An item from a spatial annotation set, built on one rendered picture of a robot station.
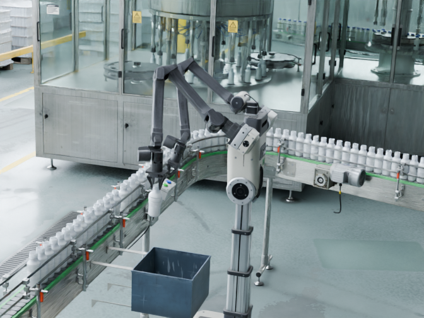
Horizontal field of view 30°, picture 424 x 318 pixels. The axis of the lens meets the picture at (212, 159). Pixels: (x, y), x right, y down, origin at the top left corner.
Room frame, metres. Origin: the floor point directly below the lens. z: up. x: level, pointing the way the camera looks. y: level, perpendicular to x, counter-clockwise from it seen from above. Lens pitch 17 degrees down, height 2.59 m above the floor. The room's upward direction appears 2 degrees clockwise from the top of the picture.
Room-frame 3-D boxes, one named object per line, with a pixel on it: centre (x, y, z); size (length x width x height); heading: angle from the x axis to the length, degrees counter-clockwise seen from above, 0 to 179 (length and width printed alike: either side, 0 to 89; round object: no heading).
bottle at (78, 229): (3.58, 0.64, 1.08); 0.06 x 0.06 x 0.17
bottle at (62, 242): (3.40, 0.69, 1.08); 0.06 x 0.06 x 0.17
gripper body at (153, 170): (3.77, 0.27, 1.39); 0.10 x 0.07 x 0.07; 71
